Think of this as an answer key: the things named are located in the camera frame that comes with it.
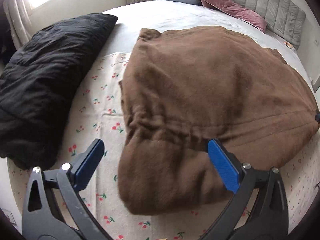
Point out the grey quilted headboard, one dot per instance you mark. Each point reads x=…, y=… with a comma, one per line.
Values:
x=283, y=17

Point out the left side light curtain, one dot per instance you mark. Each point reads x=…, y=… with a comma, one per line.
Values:
x=16, y=12

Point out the cherry print white cloth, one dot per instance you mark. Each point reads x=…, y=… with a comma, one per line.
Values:
x=96, y=113

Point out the small orange white packet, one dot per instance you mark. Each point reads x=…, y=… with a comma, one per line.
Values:
x=289, y=45

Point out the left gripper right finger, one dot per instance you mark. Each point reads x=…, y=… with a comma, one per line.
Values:
x=258, y=208

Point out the black quilted jacket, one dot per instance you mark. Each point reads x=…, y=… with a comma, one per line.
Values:
x=39, y=83

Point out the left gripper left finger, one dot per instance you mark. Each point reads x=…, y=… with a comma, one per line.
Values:
x=42, y=217

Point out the brown coat with fur collar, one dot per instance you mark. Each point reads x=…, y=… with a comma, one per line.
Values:
x=182, y=88

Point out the pink velvet pillow front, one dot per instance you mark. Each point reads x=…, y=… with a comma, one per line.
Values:
x=235, y=10

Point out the grey blue bed sheet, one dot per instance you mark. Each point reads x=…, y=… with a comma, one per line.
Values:
x=166, y=15

